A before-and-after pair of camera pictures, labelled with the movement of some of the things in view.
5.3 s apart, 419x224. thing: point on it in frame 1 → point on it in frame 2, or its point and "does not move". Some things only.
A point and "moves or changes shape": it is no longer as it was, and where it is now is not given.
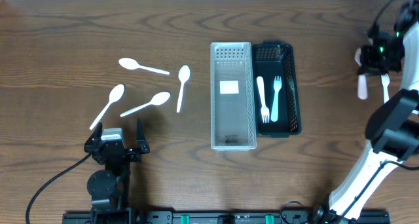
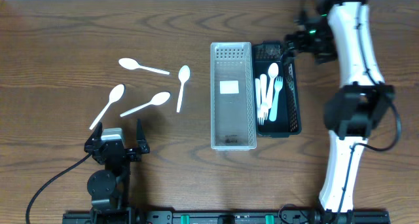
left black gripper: [131, 152] does not move
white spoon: [183, 74] does not move
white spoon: [114, 95] does not move
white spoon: [131, 64] does not move
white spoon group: [362, 87] moves or changes shape
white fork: [277, 83] does not move
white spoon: [158, 99] does not move
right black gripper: [371, 65] → [330, 52]
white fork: [385, 80] moves or changes shape
